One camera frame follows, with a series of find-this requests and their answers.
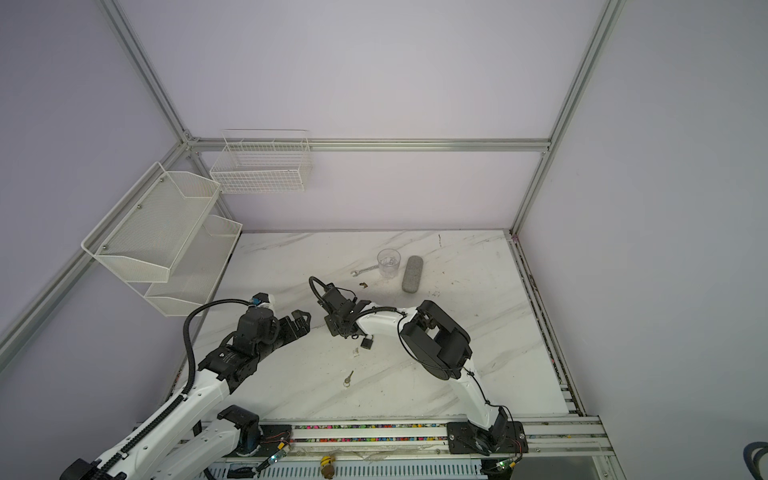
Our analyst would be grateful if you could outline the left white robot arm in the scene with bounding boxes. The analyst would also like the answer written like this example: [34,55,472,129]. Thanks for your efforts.
[61,293,312,479]

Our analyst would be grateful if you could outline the silver key near front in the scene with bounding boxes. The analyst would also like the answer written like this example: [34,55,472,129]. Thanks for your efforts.
[343,370,354,388]

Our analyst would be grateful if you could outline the black padlock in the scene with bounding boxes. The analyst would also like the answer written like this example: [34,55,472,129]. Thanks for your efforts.
[360,336,374,350]

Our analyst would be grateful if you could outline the silver open-end wrench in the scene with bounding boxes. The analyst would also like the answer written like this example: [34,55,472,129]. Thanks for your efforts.
[350,264,379,277]

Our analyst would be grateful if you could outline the clear plastic cup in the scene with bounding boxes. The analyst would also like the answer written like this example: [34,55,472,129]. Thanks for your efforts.
[377,248,401,279]

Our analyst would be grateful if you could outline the lower white mesh shelf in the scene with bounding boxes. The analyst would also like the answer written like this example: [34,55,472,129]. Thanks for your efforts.
[144,215,242,317]

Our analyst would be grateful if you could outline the white mesh shelf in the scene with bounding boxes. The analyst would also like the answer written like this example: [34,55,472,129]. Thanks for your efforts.
[81,163,221,283]
[144,215,242,317]

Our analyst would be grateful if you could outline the grey oblong sponge block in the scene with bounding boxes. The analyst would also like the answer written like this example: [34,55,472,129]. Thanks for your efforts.
[401,255,424,294]

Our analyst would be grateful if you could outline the upper white mesh shelf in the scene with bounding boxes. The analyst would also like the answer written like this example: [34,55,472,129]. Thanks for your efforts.
[81,163,221,283]

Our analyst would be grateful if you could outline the aluminium frame rail base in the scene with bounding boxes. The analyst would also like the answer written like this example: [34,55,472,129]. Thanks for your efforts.
[218,412,624,479]

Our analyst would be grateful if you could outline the white wire basket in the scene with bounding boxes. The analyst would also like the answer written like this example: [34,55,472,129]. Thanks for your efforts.
[210,129,313,194]

